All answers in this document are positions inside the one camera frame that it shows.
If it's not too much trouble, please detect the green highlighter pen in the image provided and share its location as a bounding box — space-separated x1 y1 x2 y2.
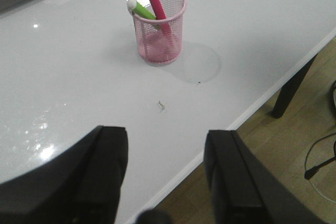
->
127 0 156 20

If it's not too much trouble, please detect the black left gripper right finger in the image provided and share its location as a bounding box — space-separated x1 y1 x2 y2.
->
204 130 324 223

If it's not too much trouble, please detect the black floor cable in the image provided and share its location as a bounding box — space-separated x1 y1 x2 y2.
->
304 80 336 180

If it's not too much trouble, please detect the black table leg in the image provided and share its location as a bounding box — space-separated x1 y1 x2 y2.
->
271 55 317 119

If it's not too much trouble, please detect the pink mesh pen holder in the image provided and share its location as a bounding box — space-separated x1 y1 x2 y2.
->
129 0 187 64

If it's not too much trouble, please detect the pink highlighter pen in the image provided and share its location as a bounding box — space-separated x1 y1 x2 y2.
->
149 0 175 48

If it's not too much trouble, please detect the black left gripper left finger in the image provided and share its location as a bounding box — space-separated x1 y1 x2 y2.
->
1 126 128 223

